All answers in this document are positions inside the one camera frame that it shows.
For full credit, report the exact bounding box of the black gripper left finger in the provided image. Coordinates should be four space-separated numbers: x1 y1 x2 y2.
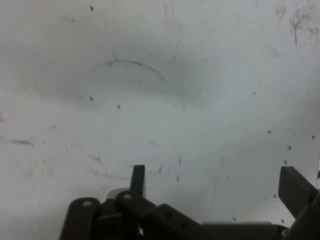
59 164 204 240

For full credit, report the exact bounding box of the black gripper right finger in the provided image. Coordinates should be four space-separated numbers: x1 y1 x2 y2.
277 165 320 240

